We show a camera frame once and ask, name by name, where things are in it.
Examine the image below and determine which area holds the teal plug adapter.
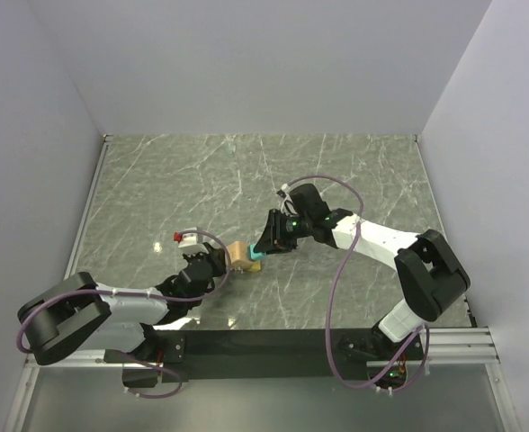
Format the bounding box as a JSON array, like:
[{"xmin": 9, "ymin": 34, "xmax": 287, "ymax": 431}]
[{"xmin": 248, "ymin": 244, "xmax": 266, "ymax": 262}]

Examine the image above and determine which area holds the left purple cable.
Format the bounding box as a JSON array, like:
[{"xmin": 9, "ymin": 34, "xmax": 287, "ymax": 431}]
[{"xmin": 15, "ymin": 229, "xmax": 232, "ymax": 400}]

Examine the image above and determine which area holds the black base bar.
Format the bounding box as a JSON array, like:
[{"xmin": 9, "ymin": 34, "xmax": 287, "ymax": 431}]
[{"xmin": 121, "ymin": 328, "xmax": 402, "ymax": 389}]

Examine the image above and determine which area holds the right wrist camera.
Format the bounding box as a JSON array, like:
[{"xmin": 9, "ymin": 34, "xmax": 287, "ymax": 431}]
[{"xmin": 277, "ymin": 184, "xmax": 297, "ymax": 216}]

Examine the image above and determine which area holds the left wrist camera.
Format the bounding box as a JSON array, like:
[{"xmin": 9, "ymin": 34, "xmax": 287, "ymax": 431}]
[{"xmin": 174, "ymin": 227, "xmax": 208, "ymax": 255}]

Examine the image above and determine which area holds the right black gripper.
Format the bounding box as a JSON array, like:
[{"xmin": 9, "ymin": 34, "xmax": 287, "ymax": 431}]
[{"xmin": 252, "ymin": 210, "xmax": 311, "ymax": 257}]

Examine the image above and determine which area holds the yellow plug adapter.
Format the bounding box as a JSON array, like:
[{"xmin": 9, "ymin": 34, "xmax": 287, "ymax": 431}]
[{"xmin": 246, "ymin": 261, "xmax": 262, "ymax": 273}]

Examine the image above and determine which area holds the peach cube socket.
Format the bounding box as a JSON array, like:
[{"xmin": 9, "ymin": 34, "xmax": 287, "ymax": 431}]
[{"xmin": 227, "ymin": 241, "xmax": 253, "ymax": 271}]

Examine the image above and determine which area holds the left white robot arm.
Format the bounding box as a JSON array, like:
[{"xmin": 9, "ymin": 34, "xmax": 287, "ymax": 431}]
[{"xmin": 17, "ymin": 243, "xmax": 228, "ymax": 365}]

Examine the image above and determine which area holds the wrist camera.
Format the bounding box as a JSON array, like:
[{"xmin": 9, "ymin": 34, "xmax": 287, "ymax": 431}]
[
  {"xmin": 174, "ymin": 227, "xmax": 208, "ymax": 255},
  {"xmin": 277, "ymin": 184, "xmax": 297, "ymax": 216}
]

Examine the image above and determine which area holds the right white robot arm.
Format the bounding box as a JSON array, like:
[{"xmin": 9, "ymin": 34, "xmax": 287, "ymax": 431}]
[{"xmin": 249, "ymin": 184, "xmax": 471, "ymax": 359}]

